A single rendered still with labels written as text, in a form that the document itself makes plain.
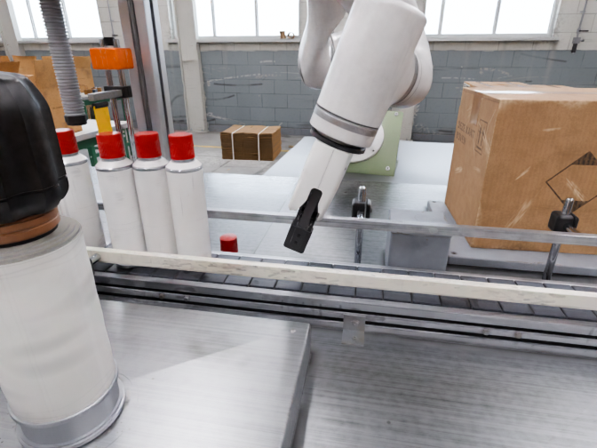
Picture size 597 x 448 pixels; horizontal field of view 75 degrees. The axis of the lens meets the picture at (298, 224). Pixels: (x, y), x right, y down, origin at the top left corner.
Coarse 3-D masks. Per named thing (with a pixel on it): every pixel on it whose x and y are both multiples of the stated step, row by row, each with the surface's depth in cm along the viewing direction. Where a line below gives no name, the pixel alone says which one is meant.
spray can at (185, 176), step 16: (176, 144) 53; (192, 144) 54; (176, 160) 54; (192, 160) 55; (176, 176) 54; (192, 176) 55; (176, 192) 55; (192, 192) 55; (176, 208) 56; (192, 208) 56; (176, 224) 58; (192, 224) 57; (208, 224) 60; (176, 240) 59; (192, 240) 58; (208, 240) 60; (208, 256) 61
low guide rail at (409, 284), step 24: (144, 264) 58; (168, 264) 57; (192, 264) 57; (216, 264) 56; (240, 264) 55; (264, 264) 55; (384, 288) 53; (408, 288) 52; (432, 288) 51; (456, 288) 51; (480, 288) 50; (504, 288) 50; (528, 288) 50
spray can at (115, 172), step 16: (112, 144) 54; (112, 160) 55; (128, 160) 57; (112, 176) 55; (128, 176) 56; (112, 192) 56; (128, 192) 57; (112, 208) 57; (128, 208) 57; (112, 224) 58; (128, 224) 58; (112, 240) 59; (128, 240) 59; (144, 240) 61
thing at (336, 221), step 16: (208, 208) 62; (320, 224) 59; (336, 224) 58; (352, 224) 58; (368, 224) 57; (384, 224) 57; (400, 224) 57; (416, 224) 56; (432, 224) 56; (448, 224) 56; (528, 240) 54; (544, 240) 54; (560, 240) 53; (576, 240) 53; (592, 240) 53
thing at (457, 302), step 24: (96, 264) 62; (288, 264) 62; (312, 264) 62; (336, 264) 62; (264, 288) 56; (288, 288) 56; (312, 288) 56; (336, 288) 56; (360, 288) 56; (552, 288) 56; (576, 288) 56; (504, 312) 51; (528, 312) 51; (552, 312) 51; (576, 312) 51
